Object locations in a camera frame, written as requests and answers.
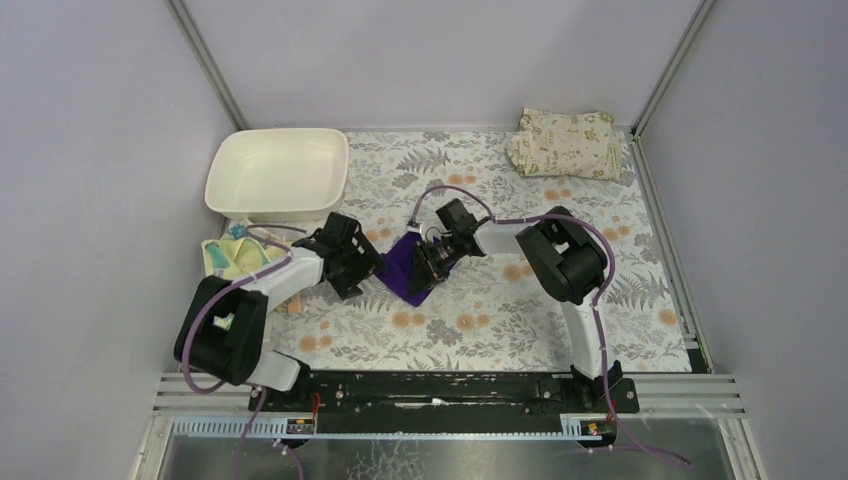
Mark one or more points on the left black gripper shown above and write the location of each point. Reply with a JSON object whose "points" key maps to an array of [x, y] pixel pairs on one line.
{"points": [[357, 263]]}

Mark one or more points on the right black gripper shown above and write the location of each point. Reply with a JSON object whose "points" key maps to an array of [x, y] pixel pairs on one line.
{"points": [[428, 264]]}

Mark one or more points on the purple towel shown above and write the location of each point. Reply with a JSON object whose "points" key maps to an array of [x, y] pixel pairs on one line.
{"points": [[406, 275]]}

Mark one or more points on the yellow teal patterned towel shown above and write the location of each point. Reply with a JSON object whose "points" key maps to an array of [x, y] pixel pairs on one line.
{"points": [[246, 248]]}

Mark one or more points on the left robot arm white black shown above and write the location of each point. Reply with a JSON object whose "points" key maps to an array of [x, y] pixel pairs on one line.
{"points": [[224, 329]]}

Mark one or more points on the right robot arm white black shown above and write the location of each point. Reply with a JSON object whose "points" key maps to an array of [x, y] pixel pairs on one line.
{"points": [[571, 266]]}

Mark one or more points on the floral patterned table mat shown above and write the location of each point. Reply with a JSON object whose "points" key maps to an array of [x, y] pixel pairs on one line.
{"points": [[492, 313]]}

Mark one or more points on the white rectangular basin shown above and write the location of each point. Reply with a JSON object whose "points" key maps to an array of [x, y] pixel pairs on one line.
{"points": [[279, 174]]}

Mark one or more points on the cream patterned folded towel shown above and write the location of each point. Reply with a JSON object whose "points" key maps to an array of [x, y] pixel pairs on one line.
{"points": [[581, 145]]}

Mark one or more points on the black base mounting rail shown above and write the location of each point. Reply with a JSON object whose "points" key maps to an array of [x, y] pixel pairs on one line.
{"points": [[459, 402]]}

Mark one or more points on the white cable duct strip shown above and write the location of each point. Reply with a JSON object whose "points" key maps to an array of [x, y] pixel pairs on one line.
{"points": [[232, 427]]}

